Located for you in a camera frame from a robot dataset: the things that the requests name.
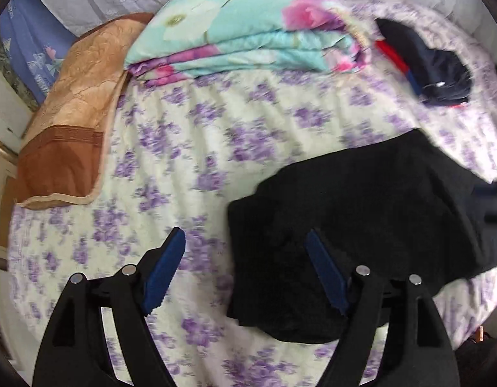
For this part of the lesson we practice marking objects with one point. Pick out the black pants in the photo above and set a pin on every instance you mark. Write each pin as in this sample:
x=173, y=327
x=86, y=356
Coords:
x=399, y=207

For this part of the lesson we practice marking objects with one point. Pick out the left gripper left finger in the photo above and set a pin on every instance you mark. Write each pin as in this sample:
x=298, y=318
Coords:
x=75, y=350

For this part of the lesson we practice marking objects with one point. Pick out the brown orange pillow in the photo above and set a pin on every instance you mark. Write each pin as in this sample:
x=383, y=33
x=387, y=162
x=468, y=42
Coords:
x=64, y=152

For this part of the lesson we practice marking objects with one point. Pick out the floral teal folded quilt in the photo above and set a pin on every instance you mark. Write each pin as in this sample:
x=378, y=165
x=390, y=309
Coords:
x=187, y=39

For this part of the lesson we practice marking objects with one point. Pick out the wooden picture frame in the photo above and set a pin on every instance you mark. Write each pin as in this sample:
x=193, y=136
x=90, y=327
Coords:
x=8, y=161

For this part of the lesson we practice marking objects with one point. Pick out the folded dark navy pants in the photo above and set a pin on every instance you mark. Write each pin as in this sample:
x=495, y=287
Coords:
x=444, y=80

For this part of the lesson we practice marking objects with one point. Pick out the red folded garment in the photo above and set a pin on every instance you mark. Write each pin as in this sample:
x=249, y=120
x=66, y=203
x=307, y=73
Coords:
x=401, y=65

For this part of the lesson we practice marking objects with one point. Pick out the purple floral bedspread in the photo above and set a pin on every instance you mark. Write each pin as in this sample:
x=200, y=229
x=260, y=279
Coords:
x=180, y=153

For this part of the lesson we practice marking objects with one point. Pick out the blue patterned pillow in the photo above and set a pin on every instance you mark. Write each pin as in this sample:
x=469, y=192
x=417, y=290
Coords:
x=36, y=44

